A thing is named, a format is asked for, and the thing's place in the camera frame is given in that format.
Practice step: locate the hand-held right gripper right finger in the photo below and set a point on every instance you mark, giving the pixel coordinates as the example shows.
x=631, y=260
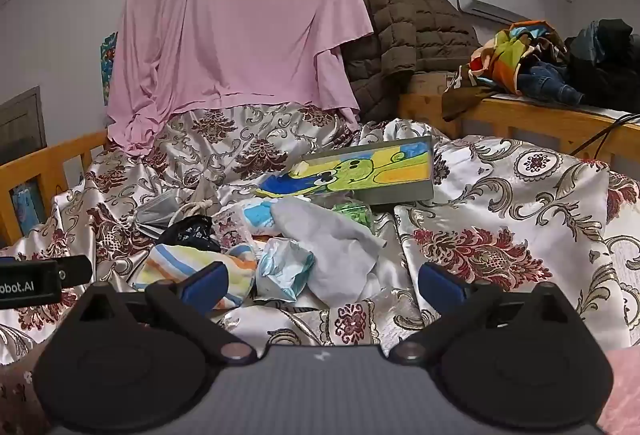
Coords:
x=440, y=287

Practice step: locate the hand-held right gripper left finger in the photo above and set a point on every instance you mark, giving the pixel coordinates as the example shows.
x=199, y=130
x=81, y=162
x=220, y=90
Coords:
x=207, y=286

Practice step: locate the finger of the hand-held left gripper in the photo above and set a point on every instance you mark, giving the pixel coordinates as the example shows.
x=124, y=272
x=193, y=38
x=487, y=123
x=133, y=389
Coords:
x=75, y=271

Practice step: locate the light grey cloth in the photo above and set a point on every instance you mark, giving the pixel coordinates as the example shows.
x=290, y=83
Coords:
x=330, y=240

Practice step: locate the striped pastel cloth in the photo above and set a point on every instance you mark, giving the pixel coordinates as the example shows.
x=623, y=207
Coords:
x=165, y=265

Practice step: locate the black sock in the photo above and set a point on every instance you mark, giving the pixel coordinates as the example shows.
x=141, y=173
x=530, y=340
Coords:
x=192, y=232

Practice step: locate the crumpled blue white packet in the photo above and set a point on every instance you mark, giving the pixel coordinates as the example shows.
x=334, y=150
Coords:
x=282, y=270

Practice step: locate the blue picture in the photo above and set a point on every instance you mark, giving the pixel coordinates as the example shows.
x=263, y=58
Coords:
x=27, y=205

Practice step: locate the grey folded garment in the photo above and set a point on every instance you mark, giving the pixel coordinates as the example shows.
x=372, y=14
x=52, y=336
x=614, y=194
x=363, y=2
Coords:
x=160, y=210

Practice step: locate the floral satin bedspread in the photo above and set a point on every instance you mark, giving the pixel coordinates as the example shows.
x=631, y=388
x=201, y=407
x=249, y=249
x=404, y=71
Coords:
x=500, y=195

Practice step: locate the green patterned bag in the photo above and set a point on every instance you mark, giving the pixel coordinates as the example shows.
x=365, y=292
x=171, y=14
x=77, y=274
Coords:
x=355, y=212

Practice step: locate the grey door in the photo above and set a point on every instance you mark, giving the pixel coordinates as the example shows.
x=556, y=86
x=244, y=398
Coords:
x=20, y=120

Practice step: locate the brown garment with white print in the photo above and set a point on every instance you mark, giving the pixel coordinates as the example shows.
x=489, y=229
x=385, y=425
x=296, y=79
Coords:
x=465, y=100

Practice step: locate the cardboard box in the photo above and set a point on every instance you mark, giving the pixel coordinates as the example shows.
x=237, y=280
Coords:
x=430, y=82

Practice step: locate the pink fleece cloth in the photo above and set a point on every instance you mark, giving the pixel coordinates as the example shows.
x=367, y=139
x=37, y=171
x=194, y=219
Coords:
x=622, y=390

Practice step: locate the blue jeans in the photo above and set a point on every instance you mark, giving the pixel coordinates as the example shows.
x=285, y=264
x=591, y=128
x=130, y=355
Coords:
x=545, y=80

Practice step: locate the colourful patchwork cloth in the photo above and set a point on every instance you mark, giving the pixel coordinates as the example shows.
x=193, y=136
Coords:
x=505, y=55

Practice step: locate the brown quilted jacket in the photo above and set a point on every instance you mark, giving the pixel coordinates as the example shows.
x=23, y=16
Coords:
x=400, y=25

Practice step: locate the pink bed sheet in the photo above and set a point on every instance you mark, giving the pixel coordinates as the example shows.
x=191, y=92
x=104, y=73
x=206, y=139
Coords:
x=240, y=15

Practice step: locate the dark clothes pile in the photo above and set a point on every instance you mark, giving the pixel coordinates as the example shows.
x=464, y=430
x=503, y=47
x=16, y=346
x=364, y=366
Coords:
x=610, y=60

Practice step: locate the wooden slatted bed rail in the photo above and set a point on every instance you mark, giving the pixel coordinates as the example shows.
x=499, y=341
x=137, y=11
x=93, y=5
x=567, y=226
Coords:
x=30, y=170

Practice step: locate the wooden bed frame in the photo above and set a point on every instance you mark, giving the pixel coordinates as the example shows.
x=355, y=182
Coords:
x=525, y=120

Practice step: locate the narrow colourful wall poster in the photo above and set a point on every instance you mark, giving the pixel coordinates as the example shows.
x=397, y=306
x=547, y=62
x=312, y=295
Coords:
x=108, y=65

